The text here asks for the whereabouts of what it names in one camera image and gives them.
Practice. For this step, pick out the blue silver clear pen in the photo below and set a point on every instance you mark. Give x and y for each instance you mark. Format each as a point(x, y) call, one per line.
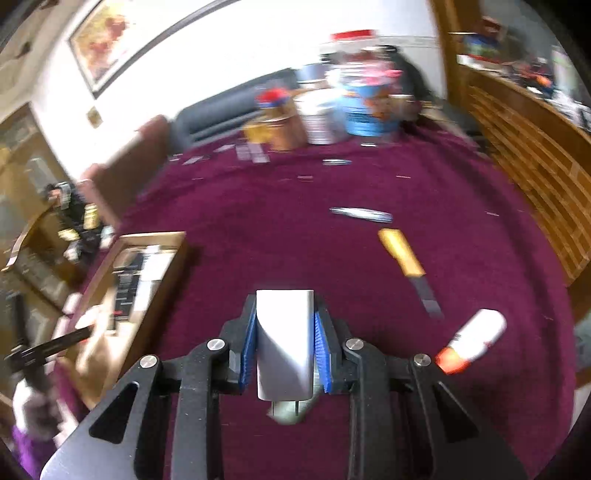
point(374, 216)

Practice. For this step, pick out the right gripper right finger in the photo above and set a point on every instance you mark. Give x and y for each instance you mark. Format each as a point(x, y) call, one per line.
point(405, 419)

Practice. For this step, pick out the large cartoon label clear jar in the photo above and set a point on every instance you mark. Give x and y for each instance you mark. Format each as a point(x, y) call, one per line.
point(365, 89)

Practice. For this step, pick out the yellow black pen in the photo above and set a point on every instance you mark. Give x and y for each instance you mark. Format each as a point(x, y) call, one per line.
point(400, 249)

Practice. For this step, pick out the black bag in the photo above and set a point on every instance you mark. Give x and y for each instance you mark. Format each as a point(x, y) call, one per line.
point(414, 83)

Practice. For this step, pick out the amber honey jar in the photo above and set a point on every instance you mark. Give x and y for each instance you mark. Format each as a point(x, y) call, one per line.
point(283, 133)

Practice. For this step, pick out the maroon tablecloth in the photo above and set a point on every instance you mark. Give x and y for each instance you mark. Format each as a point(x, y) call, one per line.
point(268, 226)

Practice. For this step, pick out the red lid clear jar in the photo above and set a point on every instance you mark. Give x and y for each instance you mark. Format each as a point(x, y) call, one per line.
point(353, 46)

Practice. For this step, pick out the dark grey sofa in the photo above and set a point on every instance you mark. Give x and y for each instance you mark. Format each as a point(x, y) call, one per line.
point(224, 112)

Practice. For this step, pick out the white glue bottle orange cap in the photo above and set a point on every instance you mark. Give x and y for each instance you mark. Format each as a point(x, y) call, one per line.
point(472, 341)

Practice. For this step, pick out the framed wall painting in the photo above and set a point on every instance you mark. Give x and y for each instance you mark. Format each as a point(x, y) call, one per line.
point(115, 34)

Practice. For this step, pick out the metal tweezers tools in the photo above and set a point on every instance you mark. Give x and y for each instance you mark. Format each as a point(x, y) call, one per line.
point(243, 152)

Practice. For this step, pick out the brown chair back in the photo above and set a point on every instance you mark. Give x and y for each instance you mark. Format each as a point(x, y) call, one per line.
point(114, 185)

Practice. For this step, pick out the white rectangular power bank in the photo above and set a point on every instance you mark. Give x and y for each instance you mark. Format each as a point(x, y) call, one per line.
point(285, 345)

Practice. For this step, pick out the white label jar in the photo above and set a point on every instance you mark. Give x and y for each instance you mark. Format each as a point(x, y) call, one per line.
point(321, 117)

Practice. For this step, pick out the red blue lid jar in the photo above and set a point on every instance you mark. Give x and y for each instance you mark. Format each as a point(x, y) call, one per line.
point(273, 98)

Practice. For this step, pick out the cardboard box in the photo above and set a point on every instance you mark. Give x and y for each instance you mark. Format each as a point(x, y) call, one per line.
point(122, 304)

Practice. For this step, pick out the wooden brick pattern counter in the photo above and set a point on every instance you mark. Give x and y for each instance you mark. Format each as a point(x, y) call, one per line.
point(543, 154)

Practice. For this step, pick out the person in background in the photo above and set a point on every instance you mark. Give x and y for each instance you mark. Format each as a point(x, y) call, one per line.
point(77, 215)

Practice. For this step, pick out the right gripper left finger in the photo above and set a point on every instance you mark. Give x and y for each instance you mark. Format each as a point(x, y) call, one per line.
point(163, 413)

